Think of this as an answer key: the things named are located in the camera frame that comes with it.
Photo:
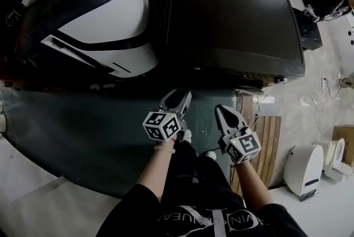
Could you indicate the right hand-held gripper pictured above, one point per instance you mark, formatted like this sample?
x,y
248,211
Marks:
x,y
243,147

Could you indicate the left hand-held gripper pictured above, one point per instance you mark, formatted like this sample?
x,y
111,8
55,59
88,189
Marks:
x,y
161,126

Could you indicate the black washing machine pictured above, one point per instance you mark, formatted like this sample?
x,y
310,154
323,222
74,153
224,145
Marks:
x,y
232,15

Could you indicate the person's left forearm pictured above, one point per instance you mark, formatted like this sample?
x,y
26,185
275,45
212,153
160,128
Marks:
x,y
157,169

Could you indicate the person's right forearm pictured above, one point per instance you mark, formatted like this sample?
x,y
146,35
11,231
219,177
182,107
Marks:
x,y
253,189

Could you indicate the person's left hand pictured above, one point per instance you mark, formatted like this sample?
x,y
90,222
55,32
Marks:
x,y
172,140

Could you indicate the person's left white shoe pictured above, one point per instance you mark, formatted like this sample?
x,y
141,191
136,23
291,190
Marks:
x,y
188,135

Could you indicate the person's white shoe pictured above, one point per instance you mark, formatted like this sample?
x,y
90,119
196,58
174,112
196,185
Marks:
x,y
188,135
210,155

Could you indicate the person's right white shoe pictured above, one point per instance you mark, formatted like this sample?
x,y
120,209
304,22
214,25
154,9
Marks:
x,y
210,155

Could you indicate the slatted wooden board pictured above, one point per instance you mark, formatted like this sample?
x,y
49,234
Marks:
x,y
266,153

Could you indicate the person's black trousers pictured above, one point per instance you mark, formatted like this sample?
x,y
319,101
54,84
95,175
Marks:
x,y
199,175

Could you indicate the white rounded appliance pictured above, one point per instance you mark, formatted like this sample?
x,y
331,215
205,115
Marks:
x,y
302,167

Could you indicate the dark green floor mat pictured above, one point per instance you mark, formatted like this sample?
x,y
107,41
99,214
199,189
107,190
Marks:
x,y
83,133

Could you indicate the white and black appliance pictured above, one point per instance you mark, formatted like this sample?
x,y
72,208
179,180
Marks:
x,y
116,23

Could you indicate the white power strip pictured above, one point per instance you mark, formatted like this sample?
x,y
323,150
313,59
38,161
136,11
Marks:
x,y
324,84

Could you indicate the person's black printed shirt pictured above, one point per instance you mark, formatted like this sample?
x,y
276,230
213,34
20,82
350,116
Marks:
x,y
199,219

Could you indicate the white toilet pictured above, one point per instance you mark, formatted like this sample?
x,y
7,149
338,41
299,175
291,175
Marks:
x,y
336,158

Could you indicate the small cardboard box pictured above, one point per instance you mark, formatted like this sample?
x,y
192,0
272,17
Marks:
x,y
344,133

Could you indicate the black low platform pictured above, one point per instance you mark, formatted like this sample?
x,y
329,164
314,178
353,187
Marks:
x,y
308,31

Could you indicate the grey hand-held gripper device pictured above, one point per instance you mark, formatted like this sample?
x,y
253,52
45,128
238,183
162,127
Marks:
x,y
311,13

